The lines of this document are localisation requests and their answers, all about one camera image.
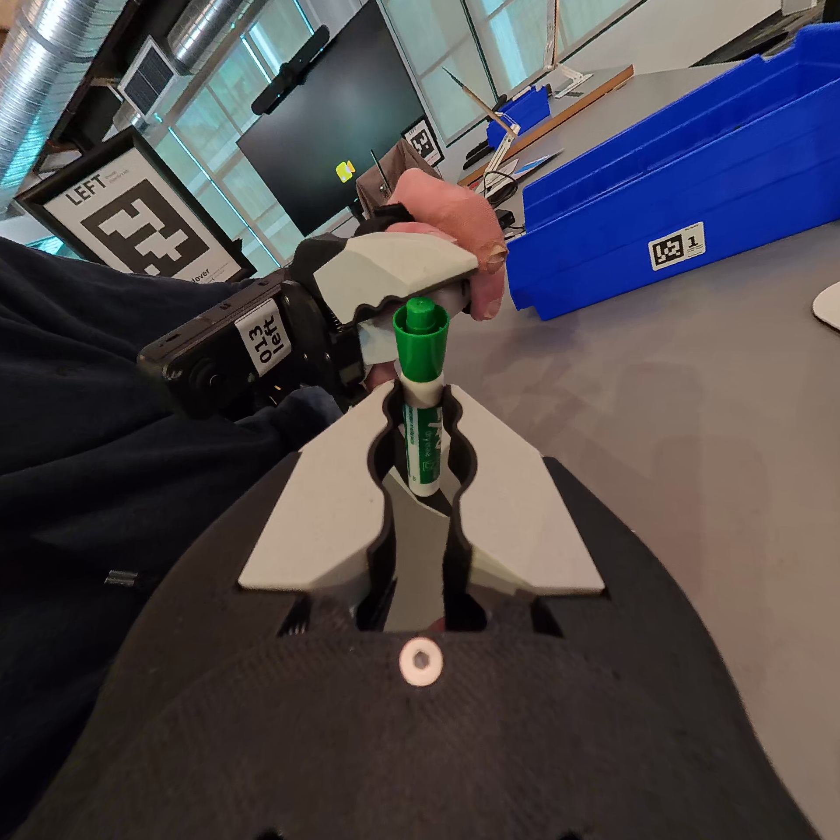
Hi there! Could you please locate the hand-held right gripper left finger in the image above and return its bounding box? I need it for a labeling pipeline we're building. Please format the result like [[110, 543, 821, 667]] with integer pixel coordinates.
[[237, 381, 399, 598]]

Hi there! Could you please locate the brown padded seat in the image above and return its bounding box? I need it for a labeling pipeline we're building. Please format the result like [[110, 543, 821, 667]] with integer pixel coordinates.
[[355, 147, 405, 221]]

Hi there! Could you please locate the black tv screen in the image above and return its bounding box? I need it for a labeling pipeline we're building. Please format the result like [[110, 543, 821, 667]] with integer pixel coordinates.
[[237, 0, 429, 240]]

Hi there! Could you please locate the green dry erase marker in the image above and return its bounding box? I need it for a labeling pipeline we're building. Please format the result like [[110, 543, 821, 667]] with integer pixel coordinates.
[[392, 296, 454, 497]]

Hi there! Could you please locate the framed tag sign board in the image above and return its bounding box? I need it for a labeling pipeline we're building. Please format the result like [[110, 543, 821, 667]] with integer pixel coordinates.
[[14, 125, 258, 286]]

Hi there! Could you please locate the small blue bin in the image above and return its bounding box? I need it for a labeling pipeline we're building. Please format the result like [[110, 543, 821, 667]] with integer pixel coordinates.
[[486, 84, 553, 154]]

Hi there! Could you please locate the person's left hand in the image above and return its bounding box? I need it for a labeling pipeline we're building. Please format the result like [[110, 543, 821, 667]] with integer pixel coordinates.
[[381, 168, 509, 322]]

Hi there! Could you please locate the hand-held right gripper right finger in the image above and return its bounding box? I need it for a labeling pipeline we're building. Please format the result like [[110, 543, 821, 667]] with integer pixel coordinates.
[[444, 381, 609, 601]]

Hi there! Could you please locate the large silver ceiling duct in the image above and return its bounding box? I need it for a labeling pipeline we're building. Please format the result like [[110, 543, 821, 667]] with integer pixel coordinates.
[[0, 0, 132, 185]]

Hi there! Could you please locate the black camera bar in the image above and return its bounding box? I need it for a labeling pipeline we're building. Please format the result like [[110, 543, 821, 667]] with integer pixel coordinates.
[[250, 24, 333, 116]]

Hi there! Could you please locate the person's left forearm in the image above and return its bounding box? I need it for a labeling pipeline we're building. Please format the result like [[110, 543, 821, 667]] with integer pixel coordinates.
[[0, 237, 345, 592]]

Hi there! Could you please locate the small wooden table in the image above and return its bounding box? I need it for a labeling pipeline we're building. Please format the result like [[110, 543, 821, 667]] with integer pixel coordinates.
[[457, 63, 636, 187]]

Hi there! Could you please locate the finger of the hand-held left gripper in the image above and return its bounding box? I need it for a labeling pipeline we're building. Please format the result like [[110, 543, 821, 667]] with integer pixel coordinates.
[[315, 230, 481, 324]]

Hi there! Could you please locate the large blue bin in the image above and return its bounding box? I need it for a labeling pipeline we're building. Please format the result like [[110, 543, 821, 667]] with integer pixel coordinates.
[[506, 24, 840, 322]]

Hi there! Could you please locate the white stand base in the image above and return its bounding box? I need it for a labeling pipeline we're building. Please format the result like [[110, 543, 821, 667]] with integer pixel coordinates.
[[810, 279, 840, 333]]

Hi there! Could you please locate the small tag sign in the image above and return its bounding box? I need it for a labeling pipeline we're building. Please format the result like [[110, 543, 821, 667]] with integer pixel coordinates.
[[399, 116, 447, 169]]

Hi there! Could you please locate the silver ceiling pipe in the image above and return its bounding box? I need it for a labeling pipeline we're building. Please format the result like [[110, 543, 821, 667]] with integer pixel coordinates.
[[164, 0, 250, 69]]

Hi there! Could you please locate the ceiling vent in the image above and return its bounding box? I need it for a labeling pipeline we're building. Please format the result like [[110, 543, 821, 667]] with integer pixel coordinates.
[[116, 36, 187, 119]]

